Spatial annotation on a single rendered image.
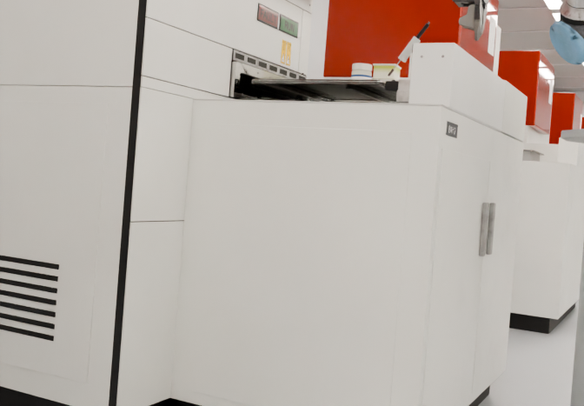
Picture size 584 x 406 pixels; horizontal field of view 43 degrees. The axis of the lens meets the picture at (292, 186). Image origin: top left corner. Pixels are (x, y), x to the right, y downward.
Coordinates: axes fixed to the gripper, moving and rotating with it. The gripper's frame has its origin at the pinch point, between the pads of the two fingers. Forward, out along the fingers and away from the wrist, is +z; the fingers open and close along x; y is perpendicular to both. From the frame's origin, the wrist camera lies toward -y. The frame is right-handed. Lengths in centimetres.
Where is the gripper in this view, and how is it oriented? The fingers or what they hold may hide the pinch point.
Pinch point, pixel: (479, 36)
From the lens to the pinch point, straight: 206.8
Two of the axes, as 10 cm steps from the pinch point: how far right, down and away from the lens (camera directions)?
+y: -8.9, -0.7, 4.4
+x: -4.4, -0.2, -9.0
